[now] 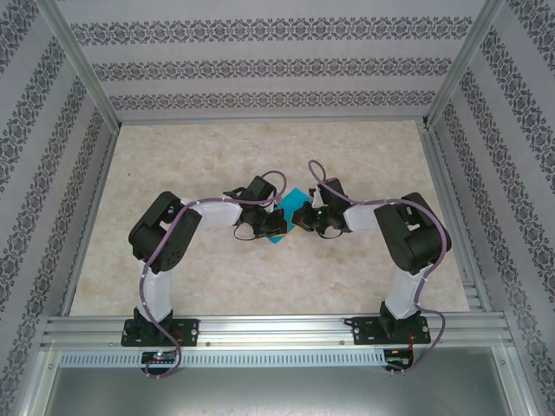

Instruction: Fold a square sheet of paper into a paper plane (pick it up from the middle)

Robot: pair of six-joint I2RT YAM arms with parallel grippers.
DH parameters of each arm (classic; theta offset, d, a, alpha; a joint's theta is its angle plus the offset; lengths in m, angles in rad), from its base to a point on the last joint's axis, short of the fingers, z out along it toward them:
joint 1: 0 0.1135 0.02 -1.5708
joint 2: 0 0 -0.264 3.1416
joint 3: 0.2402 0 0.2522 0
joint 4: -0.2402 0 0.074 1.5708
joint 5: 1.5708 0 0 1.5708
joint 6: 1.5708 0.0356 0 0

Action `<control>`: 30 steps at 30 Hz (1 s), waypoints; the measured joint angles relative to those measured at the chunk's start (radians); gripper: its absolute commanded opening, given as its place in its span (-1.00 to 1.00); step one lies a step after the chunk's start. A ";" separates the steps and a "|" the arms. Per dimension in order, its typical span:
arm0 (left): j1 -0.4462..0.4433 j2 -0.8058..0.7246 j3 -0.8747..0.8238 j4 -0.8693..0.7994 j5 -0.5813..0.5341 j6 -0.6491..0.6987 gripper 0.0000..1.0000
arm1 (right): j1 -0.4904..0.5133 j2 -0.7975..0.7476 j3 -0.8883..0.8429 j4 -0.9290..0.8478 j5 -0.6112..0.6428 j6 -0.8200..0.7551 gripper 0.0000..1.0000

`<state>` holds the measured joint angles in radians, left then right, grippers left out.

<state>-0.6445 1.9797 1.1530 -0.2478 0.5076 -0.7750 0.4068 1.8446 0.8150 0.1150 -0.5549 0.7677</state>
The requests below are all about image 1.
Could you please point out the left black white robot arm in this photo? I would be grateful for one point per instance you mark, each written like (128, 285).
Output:
(165, 234)

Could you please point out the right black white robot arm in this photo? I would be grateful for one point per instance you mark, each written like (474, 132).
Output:
(416, 234)

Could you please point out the grey sheet metal panel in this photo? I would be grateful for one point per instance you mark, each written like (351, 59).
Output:
(277, 394)

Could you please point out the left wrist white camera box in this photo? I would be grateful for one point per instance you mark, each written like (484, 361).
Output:
(276, 203)

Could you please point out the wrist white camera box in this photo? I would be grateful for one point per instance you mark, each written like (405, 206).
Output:
(316, 196)
(276, 203)

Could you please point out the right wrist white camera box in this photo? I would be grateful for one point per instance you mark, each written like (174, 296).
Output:
(316, 196)

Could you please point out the aluminium frame cross beam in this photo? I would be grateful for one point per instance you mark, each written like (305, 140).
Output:
(269, 120)

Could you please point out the aluminium mounting rail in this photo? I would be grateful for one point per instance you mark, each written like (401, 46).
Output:
(277, 331)

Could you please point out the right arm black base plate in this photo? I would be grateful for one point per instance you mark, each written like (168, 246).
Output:
(364, 330)

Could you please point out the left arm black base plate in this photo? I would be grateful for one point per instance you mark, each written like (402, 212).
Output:
(188, 331)

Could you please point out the aluminium frame post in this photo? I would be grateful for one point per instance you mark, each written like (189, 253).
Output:
(82, 60)
(461, 60)

